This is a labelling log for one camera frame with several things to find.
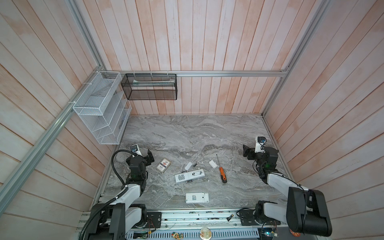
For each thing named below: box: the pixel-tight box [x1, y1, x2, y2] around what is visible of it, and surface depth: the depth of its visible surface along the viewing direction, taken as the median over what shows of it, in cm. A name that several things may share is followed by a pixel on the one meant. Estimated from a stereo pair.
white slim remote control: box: [174, 168, 206, 183], surface depth 89 cm
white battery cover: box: [184, 161, 193, 171], surface depth 95 cm
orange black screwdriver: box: [216, 154, 228, 184], surface depth 88 cm
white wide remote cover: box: [209, 159, 219, 169], surface depth 95 cm
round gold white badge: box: [199, 227, 212, 240], surface depth 71 cm
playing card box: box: [156, 157, 172, 174], surface depth 93 cm
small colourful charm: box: [171, 231, 184, 240], surface depth 70 cm
